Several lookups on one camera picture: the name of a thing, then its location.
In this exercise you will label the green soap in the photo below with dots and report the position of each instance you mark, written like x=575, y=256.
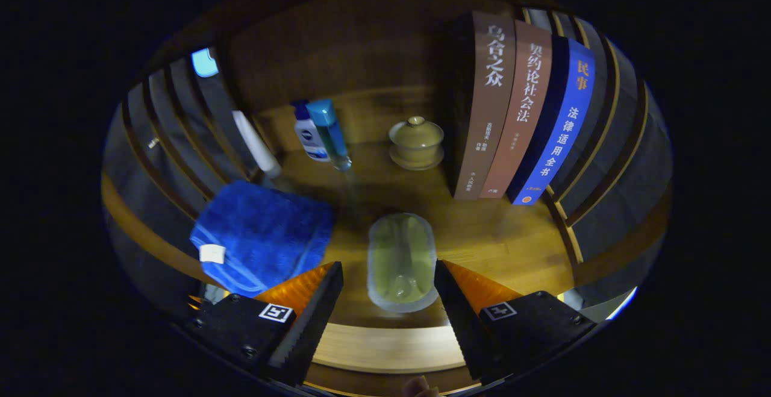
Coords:
x=400, y=258

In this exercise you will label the lidded beige tea cup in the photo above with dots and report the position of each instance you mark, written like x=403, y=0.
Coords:
x=416, y=141

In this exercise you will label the white sheet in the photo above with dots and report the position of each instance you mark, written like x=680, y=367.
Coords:
x=620, y=302

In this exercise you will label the wooden cabinet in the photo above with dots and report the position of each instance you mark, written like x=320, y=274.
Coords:
x=361, y=41

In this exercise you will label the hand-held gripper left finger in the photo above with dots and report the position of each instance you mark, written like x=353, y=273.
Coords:
x=307, y=325

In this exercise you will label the light brown book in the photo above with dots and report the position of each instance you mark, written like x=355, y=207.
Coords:
x=518, y=132

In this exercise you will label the dark brown book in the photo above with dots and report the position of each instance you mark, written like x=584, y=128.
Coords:
x=488, y=114

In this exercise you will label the wooden countertop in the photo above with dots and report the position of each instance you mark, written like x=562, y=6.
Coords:
x=500, y=246

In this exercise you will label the white tube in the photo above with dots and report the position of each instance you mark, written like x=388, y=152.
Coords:
x=256, y=144

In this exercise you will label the white lotion bottle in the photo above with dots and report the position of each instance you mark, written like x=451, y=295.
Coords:
x=310, y=141

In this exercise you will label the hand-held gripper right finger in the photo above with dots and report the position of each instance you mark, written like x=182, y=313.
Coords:
x=464, y=318

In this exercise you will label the teal bottle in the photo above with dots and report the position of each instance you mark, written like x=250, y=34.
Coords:
x=330, y=132

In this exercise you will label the wooden drawer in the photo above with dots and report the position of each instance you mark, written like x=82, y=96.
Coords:
x=385, y=349

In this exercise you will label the blue book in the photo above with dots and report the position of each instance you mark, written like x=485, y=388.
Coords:
x=560, y=144

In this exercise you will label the folded blue towel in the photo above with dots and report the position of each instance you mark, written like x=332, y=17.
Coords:
x=265, y=234

